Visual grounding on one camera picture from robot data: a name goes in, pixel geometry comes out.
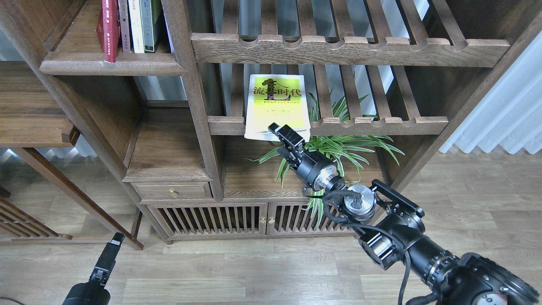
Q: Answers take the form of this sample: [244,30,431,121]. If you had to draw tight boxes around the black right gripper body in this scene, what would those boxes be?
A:
[278,145,339,191]

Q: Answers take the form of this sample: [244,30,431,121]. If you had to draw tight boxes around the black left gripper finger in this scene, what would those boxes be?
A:
[90,232,124,286]

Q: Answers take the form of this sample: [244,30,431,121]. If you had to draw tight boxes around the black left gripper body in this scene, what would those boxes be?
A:
[63,279,111,305]

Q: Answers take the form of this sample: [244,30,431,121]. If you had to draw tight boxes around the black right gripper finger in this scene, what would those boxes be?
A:
[268,123,305,149]

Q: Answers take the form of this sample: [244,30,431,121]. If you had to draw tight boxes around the yellow green book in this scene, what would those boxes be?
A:
[244,74,310,141]

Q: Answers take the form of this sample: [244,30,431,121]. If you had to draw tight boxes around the maroon book white characters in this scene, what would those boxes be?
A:
[118,0,131,53]

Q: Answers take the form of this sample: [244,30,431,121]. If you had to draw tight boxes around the red book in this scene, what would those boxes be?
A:
[95,0,120,63]

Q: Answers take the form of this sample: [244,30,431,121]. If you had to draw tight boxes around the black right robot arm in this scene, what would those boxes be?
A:
[269,123,539,305]

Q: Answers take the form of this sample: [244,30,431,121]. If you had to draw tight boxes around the white plant pot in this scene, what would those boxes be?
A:
[296,151,337,183]

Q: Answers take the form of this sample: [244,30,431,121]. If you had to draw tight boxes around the green spider plant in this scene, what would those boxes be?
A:
[247,92,405,225]

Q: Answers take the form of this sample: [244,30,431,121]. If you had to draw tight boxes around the right slatted cabinet door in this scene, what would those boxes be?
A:
[266,202,356,237]

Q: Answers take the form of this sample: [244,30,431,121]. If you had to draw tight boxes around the slatted cabinet door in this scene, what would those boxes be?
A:
[149,203,268,241]
[266,202,356,237]

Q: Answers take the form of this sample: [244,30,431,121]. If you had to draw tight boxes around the wooden slatted rack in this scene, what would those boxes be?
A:
[0,187,73,244]

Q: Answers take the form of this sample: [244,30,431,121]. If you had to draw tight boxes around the small wooden drawer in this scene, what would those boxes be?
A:
[131,182,213,200]

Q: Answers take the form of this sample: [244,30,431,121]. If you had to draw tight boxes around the left slatted cabinet door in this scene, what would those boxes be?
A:
[149,203,268,241]

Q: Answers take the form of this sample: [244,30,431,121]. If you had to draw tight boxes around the dark wooden bookshelf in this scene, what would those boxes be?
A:
[1,0,541,241]

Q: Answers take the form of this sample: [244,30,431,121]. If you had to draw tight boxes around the wooden side table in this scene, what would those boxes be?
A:
[0,61,143,250]

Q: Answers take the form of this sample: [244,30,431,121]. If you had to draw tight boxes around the grey green upright book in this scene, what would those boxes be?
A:
[140,0,163,53]

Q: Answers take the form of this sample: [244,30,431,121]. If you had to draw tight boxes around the white upright book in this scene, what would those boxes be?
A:
[128,0,145,54]

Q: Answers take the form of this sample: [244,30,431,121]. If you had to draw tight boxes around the white curtain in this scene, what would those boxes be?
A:
[440,33,542,154]

